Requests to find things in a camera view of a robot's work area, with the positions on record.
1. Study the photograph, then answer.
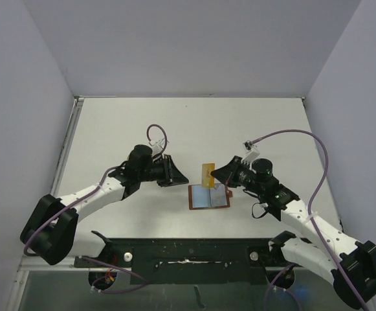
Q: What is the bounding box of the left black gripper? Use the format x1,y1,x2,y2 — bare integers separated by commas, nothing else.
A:
138,155,188,187

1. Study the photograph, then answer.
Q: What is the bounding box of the brown leather card holder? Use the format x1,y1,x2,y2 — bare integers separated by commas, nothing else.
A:
188,183,233,211

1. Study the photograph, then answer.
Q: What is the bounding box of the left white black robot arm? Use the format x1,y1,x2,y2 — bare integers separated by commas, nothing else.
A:
20,144,189,266

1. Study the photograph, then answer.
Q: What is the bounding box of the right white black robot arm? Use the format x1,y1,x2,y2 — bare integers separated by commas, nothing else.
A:
210,156,376,310

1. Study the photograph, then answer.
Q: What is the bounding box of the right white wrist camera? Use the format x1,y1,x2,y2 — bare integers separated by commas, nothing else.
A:
241,141,260,165

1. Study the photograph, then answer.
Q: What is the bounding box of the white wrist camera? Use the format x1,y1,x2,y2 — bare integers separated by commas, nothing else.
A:
149,138,168,156
241,141,260,165

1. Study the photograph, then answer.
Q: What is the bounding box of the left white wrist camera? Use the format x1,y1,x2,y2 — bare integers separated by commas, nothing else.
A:
149,138,168,156

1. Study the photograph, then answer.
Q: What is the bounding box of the black thin wire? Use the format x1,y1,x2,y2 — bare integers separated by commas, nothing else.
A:
250,202,269,220

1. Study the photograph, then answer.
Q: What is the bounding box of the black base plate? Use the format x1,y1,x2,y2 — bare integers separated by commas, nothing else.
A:
74,238,288,285

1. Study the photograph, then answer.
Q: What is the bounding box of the aluminium frame rail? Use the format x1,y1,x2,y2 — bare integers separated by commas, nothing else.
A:
50,97,85,197

